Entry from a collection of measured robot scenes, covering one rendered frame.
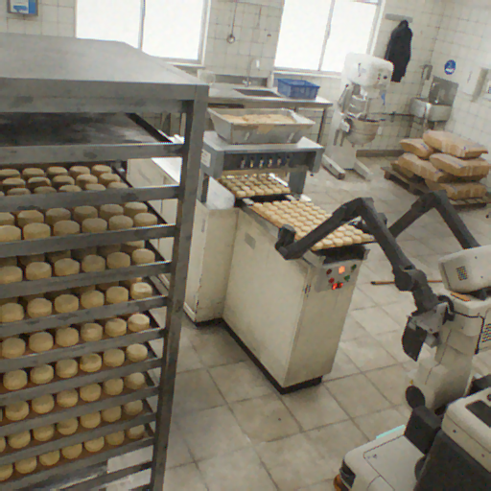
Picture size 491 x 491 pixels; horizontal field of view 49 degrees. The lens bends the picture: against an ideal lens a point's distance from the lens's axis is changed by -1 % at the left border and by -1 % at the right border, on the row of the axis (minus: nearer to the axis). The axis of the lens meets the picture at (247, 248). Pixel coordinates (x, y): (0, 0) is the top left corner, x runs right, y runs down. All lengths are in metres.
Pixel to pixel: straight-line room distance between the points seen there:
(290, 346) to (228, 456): 0.62
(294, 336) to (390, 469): 0.78
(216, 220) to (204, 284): 0.42
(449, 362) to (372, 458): 0.56
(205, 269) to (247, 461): 1.10
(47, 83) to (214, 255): 2.29
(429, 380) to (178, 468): 1.17
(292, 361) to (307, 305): 0.35
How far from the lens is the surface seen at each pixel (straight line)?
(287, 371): 2.93
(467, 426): 2.04
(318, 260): 2.55
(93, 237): 1.12
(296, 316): 2.74
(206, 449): 2.74
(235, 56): 6.46
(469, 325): 2.09
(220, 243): 3.12
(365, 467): 2.48
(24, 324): 1.18
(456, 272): 2.10
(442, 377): 2.27
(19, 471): 1.52
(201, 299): 3.27
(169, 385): 1.39
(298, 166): 3.27
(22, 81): 0.96
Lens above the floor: 2.01
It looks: 27 degrees down
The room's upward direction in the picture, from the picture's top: 10 degrees clockwise
